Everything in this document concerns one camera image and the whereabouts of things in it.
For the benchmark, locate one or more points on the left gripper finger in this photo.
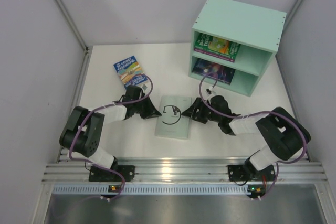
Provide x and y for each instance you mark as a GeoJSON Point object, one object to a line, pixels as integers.
{"type": "Point", "coordinates": [150, 109]}
{"type": "Point", "coordinates": [150, 116]}

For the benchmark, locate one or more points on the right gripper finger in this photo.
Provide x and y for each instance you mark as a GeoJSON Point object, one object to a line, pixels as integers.
{"type": "Point", "coordinates": [200, 119]}
{"type": "Point", "coordinates": [193, 109]}

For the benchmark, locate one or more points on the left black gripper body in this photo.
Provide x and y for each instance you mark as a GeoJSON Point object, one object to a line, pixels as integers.
{"type": "Point", "coordinates": [144, 107]}

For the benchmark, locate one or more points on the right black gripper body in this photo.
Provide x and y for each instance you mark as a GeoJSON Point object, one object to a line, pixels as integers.
{"type": "Point", "coordinates": [200, 109]}

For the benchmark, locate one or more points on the pale green booklet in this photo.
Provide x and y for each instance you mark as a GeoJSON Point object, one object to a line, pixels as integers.
{"type": "Point", "coordinates": [172, 124]}

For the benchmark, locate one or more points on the dark galaxy cover book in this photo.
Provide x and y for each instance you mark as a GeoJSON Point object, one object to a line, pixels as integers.
{"type": "Point", "coordinates": [213, 70]}

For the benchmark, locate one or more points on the blue treehouse book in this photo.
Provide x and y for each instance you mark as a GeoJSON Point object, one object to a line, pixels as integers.
{"type": "Point", "coordinates": [130, 72]}

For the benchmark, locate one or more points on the purple 117-storey treehouse book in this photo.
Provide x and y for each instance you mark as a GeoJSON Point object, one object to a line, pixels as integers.
{"type": "Point", "coordinates": [219, 56]}

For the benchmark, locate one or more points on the green 104-storey treehouse book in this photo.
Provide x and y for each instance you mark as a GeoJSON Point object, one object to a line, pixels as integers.
{"type": "Point", "coordinates": [217, 45]}

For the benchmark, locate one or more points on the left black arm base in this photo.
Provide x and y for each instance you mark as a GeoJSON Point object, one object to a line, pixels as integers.
{"type": "Point", "coordinates": [100, 175]}

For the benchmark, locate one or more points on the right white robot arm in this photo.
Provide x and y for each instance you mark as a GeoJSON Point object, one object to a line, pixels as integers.
{"type": "Point", "coordinates": [284, 136]}

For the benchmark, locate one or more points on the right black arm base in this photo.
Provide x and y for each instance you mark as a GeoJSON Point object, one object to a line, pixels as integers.
{"type": "Point", "coordinates": [241, 172]}

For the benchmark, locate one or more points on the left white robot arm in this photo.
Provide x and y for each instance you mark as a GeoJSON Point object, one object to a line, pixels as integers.
{"type": "Point", "coordinates": [83, 130]}

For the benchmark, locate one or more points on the mint green wooden shelf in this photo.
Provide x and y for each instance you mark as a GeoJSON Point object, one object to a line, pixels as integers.
{"type": "Point", "coordinates": [257, 29]}

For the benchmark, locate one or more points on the perforated cable duct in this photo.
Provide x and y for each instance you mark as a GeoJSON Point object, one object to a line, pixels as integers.
{"type": "Point", "coordinates": [157, 189]}

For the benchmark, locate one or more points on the aluminium mounting rail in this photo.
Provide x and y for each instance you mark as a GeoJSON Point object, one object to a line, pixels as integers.
{"type": "Point", "coordinates": [161, 160]}

